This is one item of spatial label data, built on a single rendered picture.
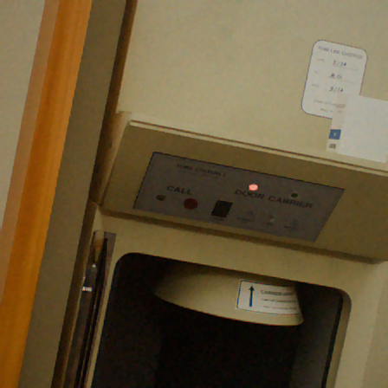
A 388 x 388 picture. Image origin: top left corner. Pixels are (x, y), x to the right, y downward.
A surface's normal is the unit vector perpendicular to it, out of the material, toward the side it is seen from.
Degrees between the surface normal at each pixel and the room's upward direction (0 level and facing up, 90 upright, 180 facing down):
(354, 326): 90
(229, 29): 90
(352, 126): 90
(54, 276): 90
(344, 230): 135
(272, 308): 67
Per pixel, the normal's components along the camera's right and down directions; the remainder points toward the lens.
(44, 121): 0.18, 0.09
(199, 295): -0.32, -0.43
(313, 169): -0.01, 0.76
